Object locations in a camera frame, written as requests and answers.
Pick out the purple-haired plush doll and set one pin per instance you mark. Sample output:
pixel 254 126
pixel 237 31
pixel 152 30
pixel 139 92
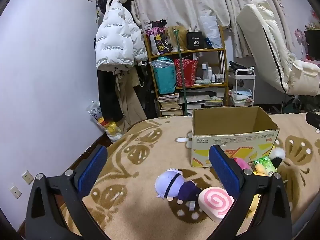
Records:
pixel 167 182

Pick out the teal bag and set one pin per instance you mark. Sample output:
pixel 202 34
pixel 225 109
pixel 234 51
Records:
pixel 163 77

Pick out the green tissue pack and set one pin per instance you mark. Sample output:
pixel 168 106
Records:
pixel 267 166

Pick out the white plastic bag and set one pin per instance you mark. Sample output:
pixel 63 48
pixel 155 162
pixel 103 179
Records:
pixel 210 30

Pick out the colourful printed bag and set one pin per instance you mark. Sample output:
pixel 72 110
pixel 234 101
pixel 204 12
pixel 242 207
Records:
pixel 157 37

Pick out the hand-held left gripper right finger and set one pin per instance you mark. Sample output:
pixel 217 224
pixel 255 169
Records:
pixel 225 170

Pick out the red patterned bag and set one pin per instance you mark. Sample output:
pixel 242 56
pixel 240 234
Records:
pixel 186 72

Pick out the wooden shelf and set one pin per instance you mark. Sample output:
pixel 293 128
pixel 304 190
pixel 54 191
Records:
pixel 200 51

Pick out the pink swirl roll cushion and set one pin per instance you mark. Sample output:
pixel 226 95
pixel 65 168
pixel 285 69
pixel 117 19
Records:
pixel 215 201

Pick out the white wall socket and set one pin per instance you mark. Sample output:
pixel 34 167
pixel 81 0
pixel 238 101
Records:
pixel 15 192
pixel 28 177

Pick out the black hanging coat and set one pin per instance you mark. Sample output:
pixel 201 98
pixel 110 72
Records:
pixel 108 92

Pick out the green pole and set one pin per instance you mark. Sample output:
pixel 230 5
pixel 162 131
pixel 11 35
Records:
pixel 184 80

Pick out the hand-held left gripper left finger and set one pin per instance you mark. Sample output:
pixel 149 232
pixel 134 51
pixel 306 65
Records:
pixel 92 170

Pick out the white puffer jacket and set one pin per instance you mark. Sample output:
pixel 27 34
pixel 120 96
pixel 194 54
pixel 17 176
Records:
pixel 115 35

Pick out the black flower box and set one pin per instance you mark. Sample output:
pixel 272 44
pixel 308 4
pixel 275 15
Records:
pixel 312 42

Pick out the blonde wig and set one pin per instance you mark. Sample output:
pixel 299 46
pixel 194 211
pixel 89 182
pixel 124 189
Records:
pixel 175 36

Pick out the row of white bottles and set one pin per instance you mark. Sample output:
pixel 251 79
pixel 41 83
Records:
pixel 215 76

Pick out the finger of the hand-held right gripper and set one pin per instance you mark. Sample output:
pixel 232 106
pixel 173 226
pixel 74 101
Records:
pixel 313 120

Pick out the printed cardboard box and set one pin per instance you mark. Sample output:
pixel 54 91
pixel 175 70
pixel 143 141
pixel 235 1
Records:
pixel 237 140

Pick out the beige hanging garment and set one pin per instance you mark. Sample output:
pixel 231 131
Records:
pixel 131 100

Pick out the pink plush bear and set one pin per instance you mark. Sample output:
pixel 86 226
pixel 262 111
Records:
pixel 241 163

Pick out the floral curtain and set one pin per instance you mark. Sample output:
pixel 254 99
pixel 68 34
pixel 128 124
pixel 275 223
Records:
pixel 180 2

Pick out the yellow plush toy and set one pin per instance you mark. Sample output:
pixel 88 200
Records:
pixel 253 205

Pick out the white trolley cart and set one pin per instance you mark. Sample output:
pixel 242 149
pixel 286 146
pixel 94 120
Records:
pixel 242 90

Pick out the stack of books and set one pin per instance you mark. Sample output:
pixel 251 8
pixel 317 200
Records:
pixel 170 105

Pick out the clear plastic bag of toys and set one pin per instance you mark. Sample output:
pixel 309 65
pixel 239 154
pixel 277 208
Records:
pixel 110 127

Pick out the black and white plush toy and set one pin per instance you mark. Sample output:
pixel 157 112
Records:
pixel 277 155

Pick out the pile of papers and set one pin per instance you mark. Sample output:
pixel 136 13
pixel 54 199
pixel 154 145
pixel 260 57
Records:
pixel 202 100

